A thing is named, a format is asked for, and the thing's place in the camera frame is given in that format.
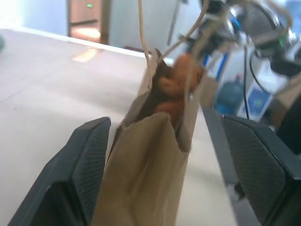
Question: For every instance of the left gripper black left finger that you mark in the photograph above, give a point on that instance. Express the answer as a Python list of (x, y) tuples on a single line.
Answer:
[(70, 169)]

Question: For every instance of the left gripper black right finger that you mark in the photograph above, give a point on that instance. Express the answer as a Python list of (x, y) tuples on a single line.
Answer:
[(263, 164)]

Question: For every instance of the brown teddy bear toy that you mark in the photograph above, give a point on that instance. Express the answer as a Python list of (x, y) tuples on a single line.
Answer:
[(181, 77)]

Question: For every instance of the blue water jug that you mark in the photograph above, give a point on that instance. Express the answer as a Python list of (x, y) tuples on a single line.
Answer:
[(230, 94)]

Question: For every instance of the green drink can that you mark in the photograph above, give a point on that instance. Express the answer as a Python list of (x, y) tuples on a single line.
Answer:
[(1, 43)]

